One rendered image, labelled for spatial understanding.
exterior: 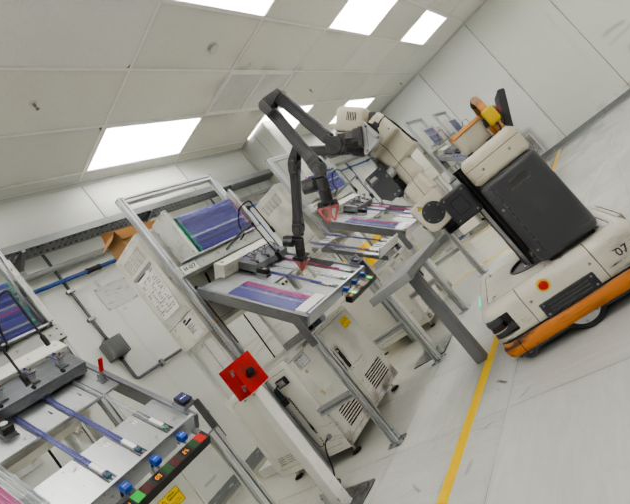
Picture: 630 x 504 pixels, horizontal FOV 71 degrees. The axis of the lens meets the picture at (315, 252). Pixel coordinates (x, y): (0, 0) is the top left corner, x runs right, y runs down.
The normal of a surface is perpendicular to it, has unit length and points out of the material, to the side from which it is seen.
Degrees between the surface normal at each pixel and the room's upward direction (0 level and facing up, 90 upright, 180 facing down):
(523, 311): 90
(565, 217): 90
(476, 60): 90
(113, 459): 47
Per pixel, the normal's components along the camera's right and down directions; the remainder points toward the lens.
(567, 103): -0.49, 0.32
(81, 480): 0.00, -0.93
